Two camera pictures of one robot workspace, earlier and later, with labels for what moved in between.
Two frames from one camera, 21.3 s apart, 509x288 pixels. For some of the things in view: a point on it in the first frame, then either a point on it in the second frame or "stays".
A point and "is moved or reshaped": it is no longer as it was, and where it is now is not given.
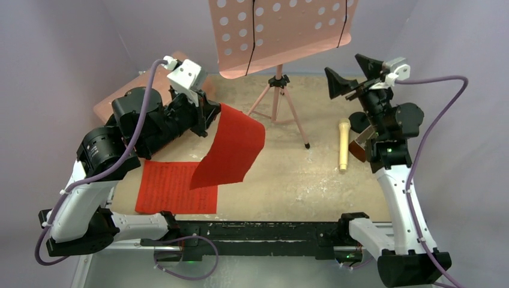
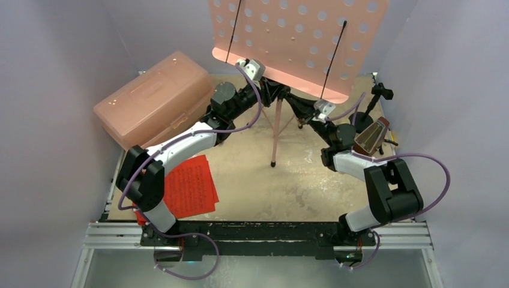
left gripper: [209, 111] -> [268, 91]
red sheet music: [165, 186] stays
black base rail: [325, 237] stays
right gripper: [364, 87] -> [311, 113]
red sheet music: [237, 144] -> [211, 195]
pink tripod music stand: [252, 35] is moved or reshaped
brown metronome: [357, 147] stays
